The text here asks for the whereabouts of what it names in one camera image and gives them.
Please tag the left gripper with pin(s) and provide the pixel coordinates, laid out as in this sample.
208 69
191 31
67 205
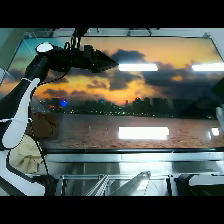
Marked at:
87 60

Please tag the brown garment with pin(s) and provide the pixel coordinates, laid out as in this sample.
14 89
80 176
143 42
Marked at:
45 125

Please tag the beige garment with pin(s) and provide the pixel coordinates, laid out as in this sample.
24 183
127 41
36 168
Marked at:
26 156

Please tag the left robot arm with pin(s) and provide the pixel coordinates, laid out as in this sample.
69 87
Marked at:
20 110

